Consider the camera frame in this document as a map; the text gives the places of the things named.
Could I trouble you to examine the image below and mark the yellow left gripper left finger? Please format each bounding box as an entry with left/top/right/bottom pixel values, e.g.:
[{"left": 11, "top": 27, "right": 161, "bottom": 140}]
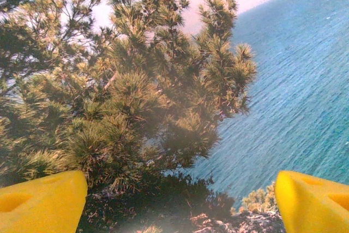
[{"left": 0, "top": 170, "right": 88, "bottom": 233}]

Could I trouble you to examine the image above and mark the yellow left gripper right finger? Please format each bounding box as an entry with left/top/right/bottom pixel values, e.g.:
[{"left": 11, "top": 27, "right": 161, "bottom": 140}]
[{"left": 274, "top": 170, "right": 349, "bottom": 233}]

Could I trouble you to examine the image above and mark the seaside tree photo print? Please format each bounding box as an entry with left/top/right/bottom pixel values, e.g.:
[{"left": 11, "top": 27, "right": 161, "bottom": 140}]
[{"left": 0, "top": 0, "right": 349, "bottom": 233}]

